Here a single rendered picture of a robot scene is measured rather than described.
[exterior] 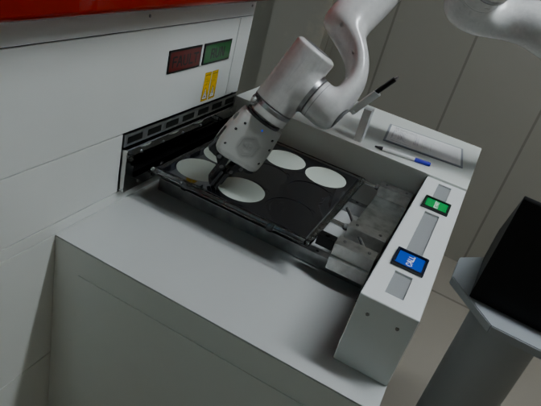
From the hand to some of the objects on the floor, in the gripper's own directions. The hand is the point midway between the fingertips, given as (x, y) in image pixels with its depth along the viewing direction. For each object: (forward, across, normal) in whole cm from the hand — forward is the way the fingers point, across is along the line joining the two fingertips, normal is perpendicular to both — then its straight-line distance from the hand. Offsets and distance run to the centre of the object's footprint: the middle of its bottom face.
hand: (217, 176), depth 106 cm
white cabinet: (+73, -62, -8) cm, 96 cm away
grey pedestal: (+52, -107, +27) cm, 122 cm away
